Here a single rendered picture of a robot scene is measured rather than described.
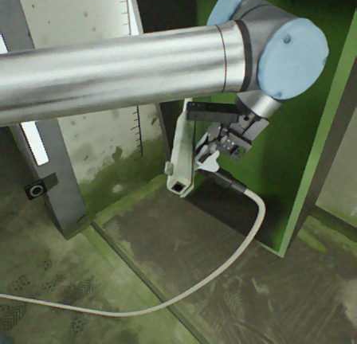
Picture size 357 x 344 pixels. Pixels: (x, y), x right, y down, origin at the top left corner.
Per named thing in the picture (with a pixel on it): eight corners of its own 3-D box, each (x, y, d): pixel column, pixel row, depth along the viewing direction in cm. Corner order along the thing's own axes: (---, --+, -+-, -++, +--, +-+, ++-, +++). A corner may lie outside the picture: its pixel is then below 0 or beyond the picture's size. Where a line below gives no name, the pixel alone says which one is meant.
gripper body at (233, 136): (235, 164, 64) (272, 126, 57) (204, 146, 62) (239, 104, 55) (233, 145, 70) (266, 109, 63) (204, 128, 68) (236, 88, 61)
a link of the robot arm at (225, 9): (251, -17, 37) (310, 31, 43) (226, -27, 46) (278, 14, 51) (211, 47, 42) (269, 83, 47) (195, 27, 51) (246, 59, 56)
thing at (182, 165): (256, 219, 63) (170, 172, 56) (241, 230, 65) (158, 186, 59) (237, 117, 101) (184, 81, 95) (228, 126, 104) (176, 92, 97)
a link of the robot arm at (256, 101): (252, 84, 52) (246, 67, 59) (235, 105, 54) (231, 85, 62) (288, 109, 54) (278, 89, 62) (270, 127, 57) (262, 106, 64)
